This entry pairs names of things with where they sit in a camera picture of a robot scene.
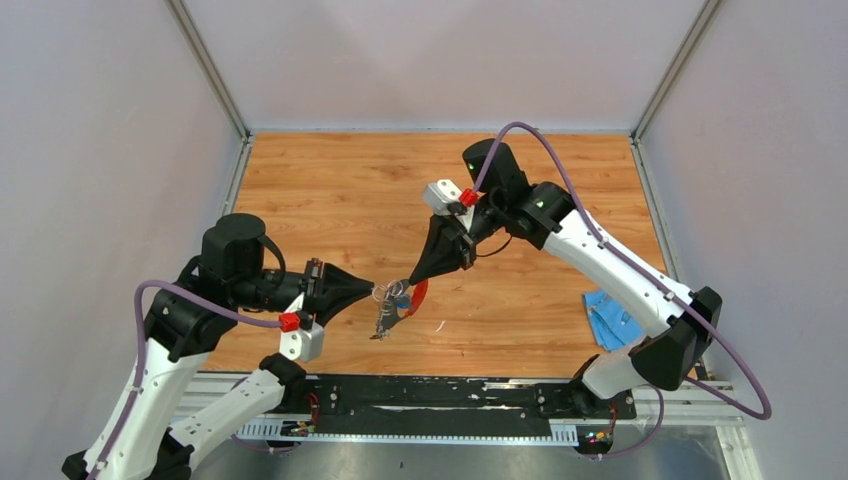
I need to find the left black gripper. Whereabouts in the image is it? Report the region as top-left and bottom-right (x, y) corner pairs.
(235, 256), (377, 326)

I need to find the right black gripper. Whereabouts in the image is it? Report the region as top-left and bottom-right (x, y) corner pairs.
(408, 192), (503, 286)

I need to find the red handled metal key holder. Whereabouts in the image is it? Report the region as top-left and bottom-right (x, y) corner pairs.
(371, 279), (429, 340)

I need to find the blue tag key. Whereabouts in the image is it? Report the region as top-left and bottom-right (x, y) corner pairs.
(385, 294), (411, 316)

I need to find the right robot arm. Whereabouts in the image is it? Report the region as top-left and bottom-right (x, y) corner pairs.
(409, 139), (723, 418)

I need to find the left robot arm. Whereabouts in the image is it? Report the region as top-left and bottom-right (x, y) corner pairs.
(62, 213), (374, 479)

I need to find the blue cloth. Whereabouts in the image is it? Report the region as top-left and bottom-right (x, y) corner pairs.
(582, 290), (645, 352)

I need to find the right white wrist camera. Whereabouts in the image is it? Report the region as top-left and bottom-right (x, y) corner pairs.
(422, 179), (477, 233)

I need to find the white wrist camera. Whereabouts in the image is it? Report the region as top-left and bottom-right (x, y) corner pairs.
(278, 294), (325, 362)
(422, 179), (477, 233)

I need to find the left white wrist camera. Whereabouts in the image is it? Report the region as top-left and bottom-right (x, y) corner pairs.
(278, 294), (325, 362)

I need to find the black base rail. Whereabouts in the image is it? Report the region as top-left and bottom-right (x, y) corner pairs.
(238, 372), (637, 446)

